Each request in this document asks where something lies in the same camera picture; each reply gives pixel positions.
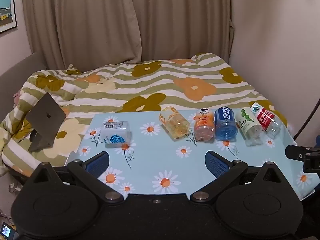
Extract clear orange plastic cup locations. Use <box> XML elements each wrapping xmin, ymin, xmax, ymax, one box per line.
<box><xmin>194</xmin><ymin>108</ymin><xmax>216</xmax><ymax>143</ymax></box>

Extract clear yellow plastic cup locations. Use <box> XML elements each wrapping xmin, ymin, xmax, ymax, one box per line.
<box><xmin>159</xmin><ymin>106</ymin><xmax>191</xmax><ymax>140</ymax></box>

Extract framed wall picture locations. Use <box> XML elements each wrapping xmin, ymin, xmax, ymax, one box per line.
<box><xmin>0</xmin><ymin>0</ymin><xmax>18</xmax><ymax>34</ymax></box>

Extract clear cup with green label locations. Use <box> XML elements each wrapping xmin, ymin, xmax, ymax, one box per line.
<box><xmin>235</xmin><ymin>108</ymin><xmax>265</xmax><ymax>147</ymax></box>

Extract white cup with blue label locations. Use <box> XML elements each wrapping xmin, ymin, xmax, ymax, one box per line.
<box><xmin>103</xmin><ymin>121</ymin><xmax>132</xmax><ymax>147</ymax></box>

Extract black cable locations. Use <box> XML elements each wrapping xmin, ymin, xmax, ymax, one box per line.
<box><xmin>292</xmin><ymin>97</ymin><xmax>320</xmax><ymax>141</ymax></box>

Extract small device with screen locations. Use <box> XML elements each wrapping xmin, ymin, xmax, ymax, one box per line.
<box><xmin>0</xmin><ymin>221</ymin><xmax>16</xmax><ymax>240</ymax></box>

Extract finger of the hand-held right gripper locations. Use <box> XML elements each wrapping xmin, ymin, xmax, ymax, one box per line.
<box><xmin>285</xmin><ymin>144</ymin><xmax>320</xmax><ymax>161</ymax></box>
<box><xmin>303</xmin><ymin>152</ymin><xmax>320</xmax><ymax>173</ymax></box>

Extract striped floral blanket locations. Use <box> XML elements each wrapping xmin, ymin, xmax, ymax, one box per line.
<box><xmin>0</xmin><ymin>52</ymin><xmax>288</xmax><ymax>178</ymax></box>

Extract grey laptop stand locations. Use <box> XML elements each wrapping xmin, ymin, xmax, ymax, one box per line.
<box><xmin>28</xmin><ymin>128</ymin><xmax>54</xmax><ymax>153</ymax></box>

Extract beige curtain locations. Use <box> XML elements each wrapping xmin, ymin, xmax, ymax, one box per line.
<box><xmin>129</xmin><ymin>0</ymin><xmax>232</xmax><ymax>63</ymax></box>
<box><xmin>21</xmin><ymin>0</ymin><xmax>143</xmax><ymax>71</ymax></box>

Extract blue daisy tablecloth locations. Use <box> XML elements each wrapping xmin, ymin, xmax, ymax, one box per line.
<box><xmin>65</xmin><ymin>109</ymin><xmax>316</xmax><ymax>200</ymax></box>

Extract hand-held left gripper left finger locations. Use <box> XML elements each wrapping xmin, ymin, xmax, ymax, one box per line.
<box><xmin>32</xmin><ymin>151</ymin><xmax>125</xmax><ymax>204</ymax></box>

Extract grey upholstered headboard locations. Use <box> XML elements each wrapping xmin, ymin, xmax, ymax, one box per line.
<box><xmin>0</xmin><ymin>52</ymin><xmax>48</xmax><ymax>122</ymax></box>

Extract clear blue plastic cup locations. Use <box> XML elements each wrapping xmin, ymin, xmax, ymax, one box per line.
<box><xmin>214</xmin><ymin>106</ymin><xmax>238</xmax><ymax>141</ymax></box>

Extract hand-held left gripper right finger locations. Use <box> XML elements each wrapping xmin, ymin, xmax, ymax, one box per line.
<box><xmin>190</xmin><ymin>151</ymin><xmax>283</xmax><ymax>203</ymax></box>

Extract grey laptop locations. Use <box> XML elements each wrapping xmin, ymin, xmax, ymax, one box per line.
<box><xmin>25</xmin><ymin>92</ymin><xmax>67</xmax><ymax>141</ymax></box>

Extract clear cup with red label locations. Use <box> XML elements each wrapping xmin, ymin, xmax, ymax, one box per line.
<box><xmin>250</xmin><ymin>102</ymin><xmax>282</xmax><ymax>139</ymax></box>

